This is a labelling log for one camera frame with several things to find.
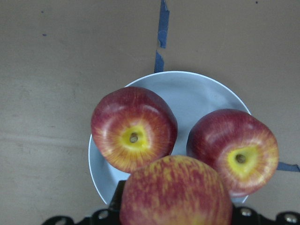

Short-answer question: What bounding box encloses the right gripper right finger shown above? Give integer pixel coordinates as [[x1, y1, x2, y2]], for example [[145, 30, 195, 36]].
[[231, 205, 260, 225]]

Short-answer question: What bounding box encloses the red apple plate back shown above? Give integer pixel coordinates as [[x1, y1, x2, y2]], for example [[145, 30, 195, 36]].
[[186, 109, 279, 198]]

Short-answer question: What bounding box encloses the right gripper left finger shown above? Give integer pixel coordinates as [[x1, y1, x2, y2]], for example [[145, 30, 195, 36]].
[[90, 180, 126, 225]]

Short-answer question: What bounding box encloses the light blue plate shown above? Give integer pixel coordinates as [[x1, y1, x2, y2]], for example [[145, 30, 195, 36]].
[[88, 71, 249, 204]]

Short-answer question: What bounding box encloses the red apple plate left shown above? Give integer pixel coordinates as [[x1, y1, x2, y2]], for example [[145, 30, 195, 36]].
[[90, 87, 178, 173]]

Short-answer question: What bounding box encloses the red yellow apple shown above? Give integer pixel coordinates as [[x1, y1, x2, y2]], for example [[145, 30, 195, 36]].
[[120, 156, 233, 225]]

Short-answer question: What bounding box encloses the red apple plate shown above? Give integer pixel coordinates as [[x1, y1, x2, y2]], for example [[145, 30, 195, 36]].
[[90, 87, 178, 173], [186, 109, 279, 198]]

